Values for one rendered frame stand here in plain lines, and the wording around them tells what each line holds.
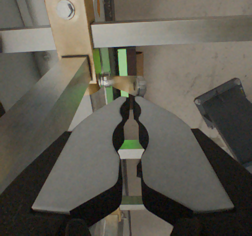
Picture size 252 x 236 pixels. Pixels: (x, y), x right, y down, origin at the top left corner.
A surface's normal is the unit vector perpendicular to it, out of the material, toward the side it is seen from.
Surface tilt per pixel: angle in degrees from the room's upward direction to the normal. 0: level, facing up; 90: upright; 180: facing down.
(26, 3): 0
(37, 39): 0
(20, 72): 90
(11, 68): 90
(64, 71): 90
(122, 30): 0
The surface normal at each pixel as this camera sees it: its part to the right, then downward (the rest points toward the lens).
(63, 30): -0.02, 0.55
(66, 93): 1.00, -0.03
